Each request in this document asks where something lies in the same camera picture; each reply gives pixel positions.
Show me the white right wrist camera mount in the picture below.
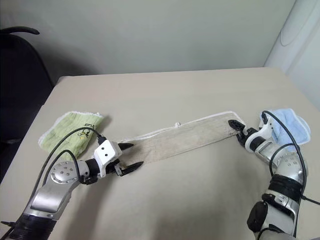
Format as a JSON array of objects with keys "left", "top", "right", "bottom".
[{"left": 243, "top": 119, "right": 274, "bottom": 154}]

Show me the green folded towel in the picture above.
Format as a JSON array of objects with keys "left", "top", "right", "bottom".
[{"left": 37, "top": 110, "right": 110, "bottom": 160}]

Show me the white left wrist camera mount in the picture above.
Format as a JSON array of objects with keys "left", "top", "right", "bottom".
[{"left": 93, "top": 140, "right": 123, "bottom": 176}]

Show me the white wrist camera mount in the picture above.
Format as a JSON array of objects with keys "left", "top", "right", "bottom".
[
  {"left": 243, "top": 119, "right": 274, "bottom": 154},
  {"left": 93, "top": 140, "right": 123, "bottom": 176}
]

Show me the white round column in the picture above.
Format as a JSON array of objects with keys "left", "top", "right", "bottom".
[{"left": 264, "top": 0, "right": 320, "bottom": 111}]

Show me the light blue folded towel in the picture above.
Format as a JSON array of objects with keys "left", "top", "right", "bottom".
[{"left": 258, "top": 107, "right": 312, "bottom": 153}]

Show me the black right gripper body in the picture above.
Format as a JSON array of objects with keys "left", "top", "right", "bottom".
[{"left": 236, "top": 126, "right": 254, "bottom": 146}]

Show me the long beige towel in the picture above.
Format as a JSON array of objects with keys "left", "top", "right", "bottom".
[{"left": 116, "top": 110, "right": 247, "bottom": 164}]

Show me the black office chair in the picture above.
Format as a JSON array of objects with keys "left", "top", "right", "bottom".
[{"left": 0, "top": 26, "right": 55, "bottom": 176}]

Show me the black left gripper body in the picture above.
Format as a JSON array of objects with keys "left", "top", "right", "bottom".
[{"left": 103, "top": 161, "right": 125, "bottom": 178}]

